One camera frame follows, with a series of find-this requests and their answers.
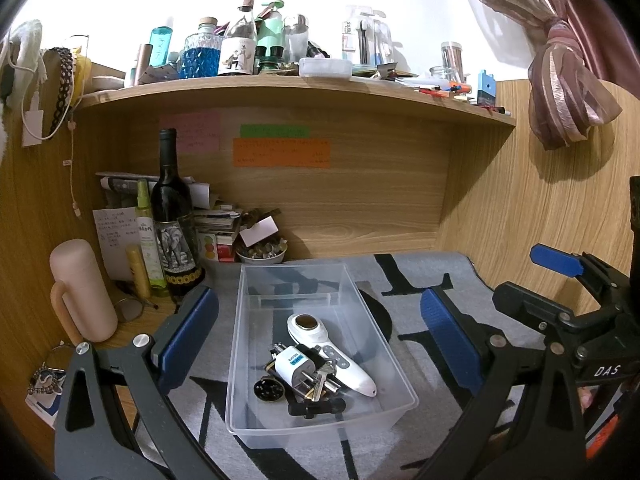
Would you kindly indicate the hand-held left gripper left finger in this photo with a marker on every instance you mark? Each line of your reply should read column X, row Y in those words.
column 187, row 330

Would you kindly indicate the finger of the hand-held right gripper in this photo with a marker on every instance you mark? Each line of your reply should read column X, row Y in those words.
column 555, row 260
column 530, row 305

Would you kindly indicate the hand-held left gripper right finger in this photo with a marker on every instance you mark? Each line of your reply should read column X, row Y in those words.
column 447, row 340

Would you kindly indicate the clear plastic storage box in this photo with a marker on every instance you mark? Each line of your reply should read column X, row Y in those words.
column 250, row 310

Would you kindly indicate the round black compact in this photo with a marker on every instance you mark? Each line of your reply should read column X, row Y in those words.
column 268, row 390

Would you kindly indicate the white charger plug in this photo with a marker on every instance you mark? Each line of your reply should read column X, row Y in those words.
column 292, row 362

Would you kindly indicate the bunch of keys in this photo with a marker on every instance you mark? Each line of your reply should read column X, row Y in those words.
column 327, row 377

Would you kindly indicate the person's right forearm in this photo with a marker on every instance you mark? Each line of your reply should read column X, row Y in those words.
column 602, row 440

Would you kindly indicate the person's right hand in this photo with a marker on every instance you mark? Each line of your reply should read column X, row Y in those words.
column 588, row 398

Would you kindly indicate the grey patterned mat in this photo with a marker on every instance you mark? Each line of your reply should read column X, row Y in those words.
column 465, row 270

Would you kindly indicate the yellow tube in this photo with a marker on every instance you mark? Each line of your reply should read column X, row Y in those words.
column 137, row 272

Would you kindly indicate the fruit print card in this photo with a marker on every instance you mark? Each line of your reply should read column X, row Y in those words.
column 209, row 247

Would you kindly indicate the small red box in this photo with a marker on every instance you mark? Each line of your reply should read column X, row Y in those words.
column 226, row 252

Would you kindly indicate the green spray bottle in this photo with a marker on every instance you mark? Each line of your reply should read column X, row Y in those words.
column 150, row 250

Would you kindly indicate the white handheld massager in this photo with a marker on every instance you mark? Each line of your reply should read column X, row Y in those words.
column 350, row 370

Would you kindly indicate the white bowl of stones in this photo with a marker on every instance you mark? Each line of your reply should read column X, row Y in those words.
column 262, row 255

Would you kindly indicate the stack of papers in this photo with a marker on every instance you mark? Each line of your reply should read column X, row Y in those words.
column 217, row 217

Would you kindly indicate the handwritten paper note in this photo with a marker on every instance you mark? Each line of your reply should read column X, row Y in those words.
column 112, row 235

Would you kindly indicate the white card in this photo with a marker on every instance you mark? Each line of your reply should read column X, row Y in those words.
column 259, row 231

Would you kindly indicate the dark wine bottle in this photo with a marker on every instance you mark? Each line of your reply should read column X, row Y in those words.
column 170, row 200

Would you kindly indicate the black binder clip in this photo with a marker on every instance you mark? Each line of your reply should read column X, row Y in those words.
column 255, row 216

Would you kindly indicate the rolled magazine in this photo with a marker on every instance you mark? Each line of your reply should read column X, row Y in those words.
column 120, row 183

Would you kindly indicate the blue and white box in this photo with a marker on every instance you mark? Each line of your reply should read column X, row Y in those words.
column 45, row 407

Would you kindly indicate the pink sticky note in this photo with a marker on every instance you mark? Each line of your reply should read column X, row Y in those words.
column 190, row 132

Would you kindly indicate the orange marker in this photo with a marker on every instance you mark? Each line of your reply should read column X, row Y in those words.
column 457, row 87

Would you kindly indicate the pink curtain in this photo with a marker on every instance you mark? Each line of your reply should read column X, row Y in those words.
column 555, row 60

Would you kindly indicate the orange sticky note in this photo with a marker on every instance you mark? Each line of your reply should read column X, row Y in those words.
column 281, row 152

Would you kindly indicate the green sticky note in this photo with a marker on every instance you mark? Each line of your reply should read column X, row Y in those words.
column 274, row 131

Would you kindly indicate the glass jar with sticks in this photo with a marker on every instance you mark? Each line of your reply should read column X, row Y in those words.
column 452, row 60

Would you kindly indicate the grey pouch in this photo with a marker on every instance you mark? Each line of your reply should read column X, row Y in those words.
column 160, row 74

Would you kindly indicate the wooden shelf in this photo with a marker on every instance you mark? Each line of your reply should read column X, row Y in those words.
column 300, row 91

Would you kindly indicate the brown tube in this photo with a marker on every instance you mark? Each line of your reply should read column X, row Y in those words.
column 141, row 62

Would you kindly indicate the blue glass decanter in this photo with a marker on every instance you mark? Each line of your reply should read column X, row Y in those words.
column 200, row 55

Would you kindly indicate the patterned headband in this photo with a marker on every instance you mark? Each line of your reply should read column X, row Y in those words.
column 64, row 80

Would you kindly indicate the clear bottle illustrated label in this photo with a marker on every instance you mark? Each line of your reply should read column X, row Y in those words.
column 237, row 55

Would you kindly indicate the dark ink bottle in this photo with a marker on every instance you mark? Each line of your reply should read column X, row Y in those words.
column 270, row 62

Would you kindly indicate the yellow cloth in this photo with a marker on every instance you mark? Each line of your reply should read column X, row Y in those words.
column 84, row 67

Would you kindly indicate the teal liquid bottle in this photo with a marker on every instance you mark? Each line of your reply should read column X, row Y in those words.
column 161, row 42

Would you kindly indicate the clear tool package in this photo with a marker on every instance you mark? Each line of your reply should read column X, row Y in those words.
column 367, row 35

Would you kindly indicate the white oval container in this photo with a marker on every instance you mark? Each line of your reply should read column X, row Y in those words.
column 325, row 67

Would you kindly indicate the green pump bottle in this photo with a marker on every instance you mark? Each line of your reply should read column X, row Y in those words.
column 272, row 32

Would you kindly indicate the clear glass jar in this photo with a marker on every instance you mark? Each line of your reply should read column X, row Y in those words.
column 296, row 40

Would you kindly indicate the white fluffy cloth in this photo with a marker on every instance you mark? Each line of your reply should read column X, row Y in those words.
column 27, row 40

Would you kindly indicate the white wall adapter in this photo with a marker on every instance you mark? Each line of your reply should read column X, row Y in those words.
column 32, row 127

